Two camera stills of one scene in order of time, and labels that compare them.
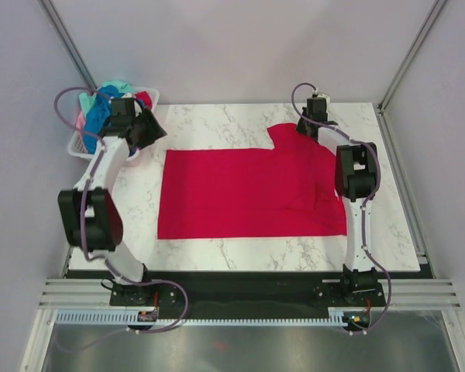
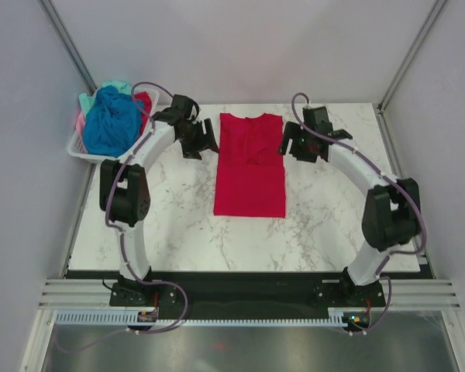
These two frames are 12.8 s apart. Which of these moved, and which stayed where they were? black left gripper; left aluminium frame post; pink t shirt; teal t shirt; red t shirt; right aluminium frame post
Moved: red t shirt; black left gripper
Stayed: pink t shirt; right aluminium frame post; teal t shirt; left aluminium frame post
